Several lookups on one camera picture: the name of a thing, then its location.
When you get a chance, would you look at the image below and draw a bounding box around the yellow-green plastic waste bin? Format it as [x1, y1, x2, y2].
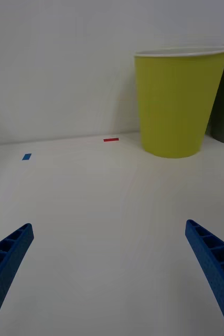
[134, 46, 224, 159]

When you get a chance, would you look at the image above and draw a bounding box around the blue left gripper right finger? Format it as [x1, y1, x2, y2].
[185, 219, 224, 336]

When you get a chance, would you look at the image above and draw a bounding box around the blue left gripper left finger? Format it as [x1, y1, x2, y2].
[0, 223, 35, 336]

